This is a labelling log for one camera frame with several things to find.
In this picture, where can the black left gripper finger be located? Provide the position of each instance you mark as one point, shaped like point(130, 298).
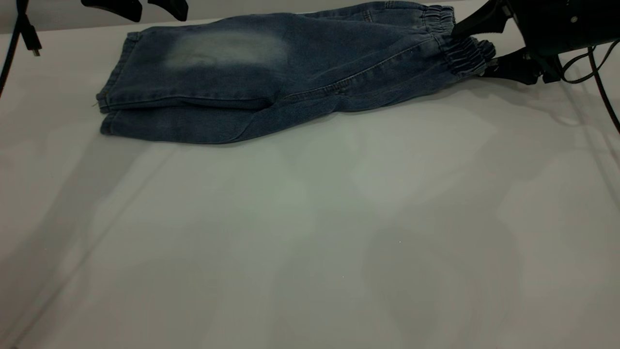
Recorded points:
point(118, 7)
point(172, 7)

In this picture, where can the blue denim shorts basketball print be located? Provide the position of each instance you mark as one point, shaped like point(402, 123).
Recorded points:
point(290, 63)

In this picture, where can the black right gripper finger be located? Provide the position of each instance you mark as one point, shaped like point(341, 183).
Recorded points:
point(513, 68)
point(482, 18)

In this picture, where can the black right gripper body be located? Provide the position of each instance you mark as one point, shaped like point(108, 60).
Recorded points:
point(566, 22)

